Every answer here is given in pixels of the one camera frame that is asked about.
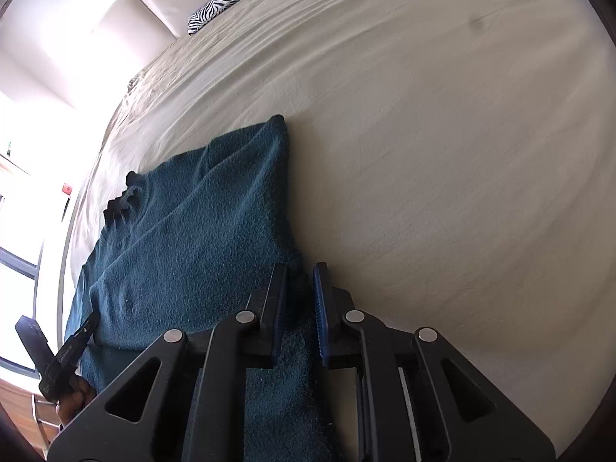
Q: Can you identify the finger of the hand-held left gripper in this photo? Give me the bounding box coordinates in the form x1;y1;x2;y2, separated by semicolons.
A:
14;316;52;363
52;311;101;367

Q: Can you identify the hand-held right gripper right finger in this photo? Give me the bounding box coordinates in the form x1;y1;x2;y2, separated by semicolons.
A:
313;262;559;462

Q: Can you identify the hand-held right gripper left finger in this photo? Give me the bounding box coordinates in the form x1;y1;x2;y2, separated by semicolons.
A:
48;264;290;462

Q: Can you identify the teal knitted sweater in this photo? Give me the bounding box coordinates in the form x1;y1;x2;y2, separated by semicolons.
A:
64;114;338;462

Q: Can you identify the person's left hand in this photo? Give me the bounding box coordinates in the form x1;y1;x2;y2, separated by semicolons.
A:
55;376;98;430

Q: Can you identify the bed with beige sheet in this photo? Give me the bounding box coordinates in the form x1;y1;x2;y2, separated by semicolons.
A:
62;0;616;462

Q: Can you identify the window with dark frame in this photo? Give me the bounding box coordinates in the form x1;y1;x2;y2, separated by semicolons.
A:
0;91;74;386

